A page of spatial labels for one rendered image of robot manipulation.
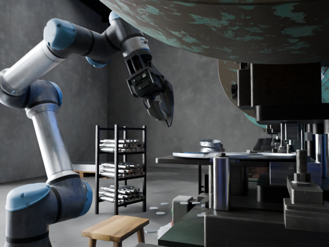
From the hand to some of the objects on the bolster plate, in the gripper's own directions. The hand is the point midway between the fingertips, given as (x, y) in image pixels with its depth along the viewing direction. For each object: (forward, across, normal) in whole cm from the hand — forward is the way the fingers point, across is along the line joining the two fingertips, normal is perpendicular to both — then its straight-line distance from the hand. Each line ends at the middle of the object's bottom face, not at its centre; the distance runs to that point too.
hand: (168, 122), depth 77 cm
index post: (+23, +11, -20) cm, 32 cm away
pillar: (+27, +27, +8) cm, 39 cm away
